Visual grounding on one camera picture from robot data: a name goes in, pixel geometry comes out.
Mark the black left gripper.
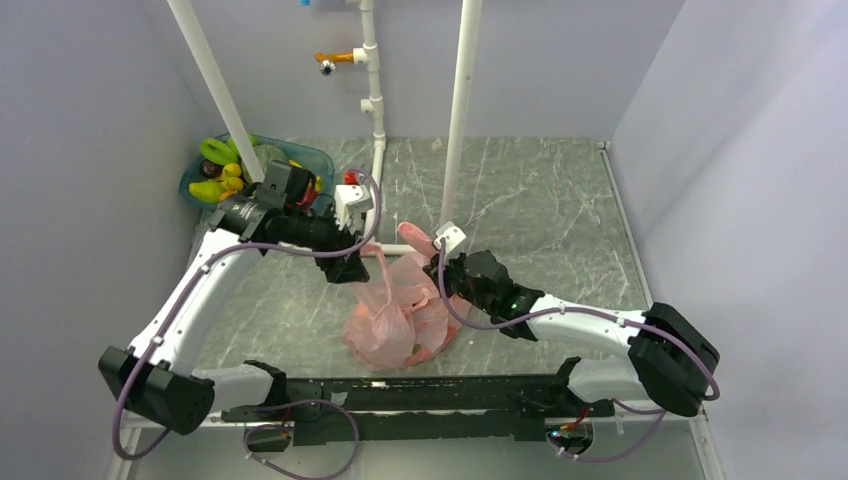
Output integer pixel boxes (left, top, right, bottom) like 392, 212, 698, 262
285, 202, 371, 284

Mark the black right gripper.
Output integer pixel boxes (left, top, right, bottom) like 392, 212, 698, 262
424, 246, 496, 315

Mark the pink peach-print plastic bag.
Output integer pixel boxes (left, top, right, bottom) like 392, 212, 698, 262
341, 222, 462, 371

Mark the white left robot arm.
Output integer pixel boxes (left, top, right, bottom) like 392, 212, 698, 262
98, 161, 382, 441

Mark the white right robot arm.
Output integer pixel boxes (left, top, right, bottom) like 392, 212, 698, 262
423, 250, 721, 417

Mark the green melon fake fruit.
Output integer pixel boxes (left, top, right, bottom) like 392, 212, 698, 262
241, 144, 290, 184

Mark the green mango fake fruit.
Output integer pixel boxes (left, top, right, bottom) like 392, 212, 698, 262
187, 180, 226, 204

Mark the dark plum fake fruit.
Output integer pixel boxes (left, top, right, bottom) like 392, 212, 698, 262
197, 159, 223, 180

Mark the yellow banana bunch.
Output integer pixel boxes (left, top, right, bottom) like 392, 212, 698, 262
218, 163, 245, 201

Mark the green banana bunch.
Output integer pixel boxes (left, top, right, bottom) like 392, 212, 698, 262
199, 137, 241, 166

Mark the orange faucet valve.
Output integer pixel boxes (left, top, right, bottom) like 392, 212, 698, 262
314, 51, 355, 77

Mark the white pvc pipe assembly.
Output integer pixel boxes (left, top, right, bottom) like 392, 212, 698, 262
344, 0, 419, 256

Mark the white left slanted pole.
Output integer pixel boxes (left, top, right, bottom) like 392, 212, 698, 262
167, 0, 265, 182

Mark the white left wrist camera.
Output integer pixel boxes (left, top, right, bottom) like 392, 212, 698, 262
333, 185, 375, 229

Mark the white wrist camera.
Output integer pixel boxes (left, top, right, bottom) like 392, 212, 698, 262
333, 185, 375, 229
433, 221, 468, 258

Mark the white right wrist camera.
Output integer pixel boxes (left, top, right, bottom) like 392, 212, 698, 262
433, 221, 468, 258

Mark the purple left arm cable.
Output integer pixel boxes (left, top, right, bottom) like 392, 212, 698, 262
111, 168, 384, 462

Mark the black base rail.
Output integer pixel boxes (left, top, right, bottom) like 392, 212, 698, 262
221, 375, 614, 446

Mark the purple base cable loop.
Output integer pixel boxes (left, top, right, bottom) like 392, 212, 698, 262
242, 398, 361, 480

